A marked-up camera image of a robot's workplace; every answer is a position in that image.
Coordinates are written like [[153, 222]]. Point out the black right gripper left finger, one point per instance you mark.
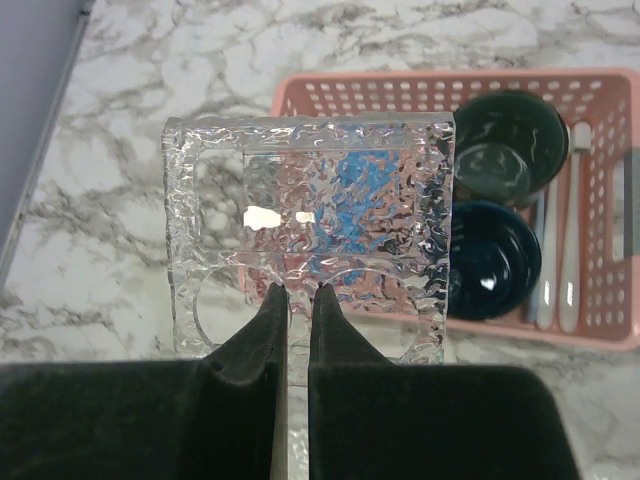
[[217, 417]]

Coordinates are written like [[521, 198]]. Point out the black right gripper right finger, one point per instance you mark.
[[370, 418]]

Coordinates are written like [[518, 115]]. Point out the dark blue mug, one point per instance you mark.
[[495, 261]]

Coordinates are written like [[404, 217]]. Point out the dark green mug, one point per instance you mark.
[[509, 146]]

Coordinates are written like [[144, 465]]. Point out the pink plastic basket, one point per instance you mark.
[[606, 99]]

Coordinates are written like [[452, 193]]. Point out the grey toothbrush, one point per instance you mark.
[[542, 304]]

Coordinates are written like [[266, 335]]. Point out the white toothbrush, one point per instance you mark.
[[569, 301]]

